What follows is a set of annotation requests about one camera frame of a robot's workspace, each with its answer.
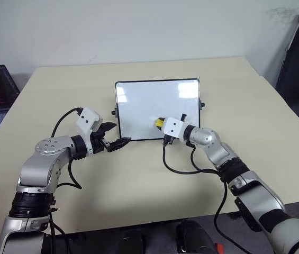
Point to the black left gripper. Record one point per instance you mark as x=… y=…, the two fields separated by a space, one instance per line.
x=96 y=144

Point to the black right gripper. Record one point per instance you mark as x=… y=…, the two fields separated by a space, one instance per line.
x=169 y=140

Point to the yellow whiteboard eraser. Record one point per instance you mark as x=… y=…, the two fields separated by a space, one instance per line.
x=159 y=123

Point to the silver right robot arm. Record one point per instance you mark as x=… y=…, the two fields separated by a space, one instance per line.
x=244 y=177

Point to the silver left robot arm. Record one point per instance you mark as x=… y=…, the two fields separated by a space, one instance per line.
x=40 y=169

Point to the black-framed whiteboard with stand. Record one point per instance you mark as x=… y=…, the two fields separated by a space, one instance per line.
x=157 y=105

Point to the dark rounded shape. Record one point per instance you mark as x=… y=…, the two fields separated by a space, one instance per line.
x=195 y=238

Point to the small orange object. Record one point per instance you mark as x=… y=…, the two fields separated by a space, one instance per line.
x=219 y=246

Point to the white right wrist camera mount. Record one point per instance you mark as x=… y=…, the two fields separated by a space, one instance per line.
x=174 y=128

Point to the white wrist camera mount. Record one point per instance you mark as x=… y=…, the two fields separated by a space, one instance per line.
x=87 y=121
x=174 y=128

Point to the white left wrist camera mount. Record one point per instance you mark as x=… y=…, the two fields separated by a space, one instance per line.
x=87 y=121

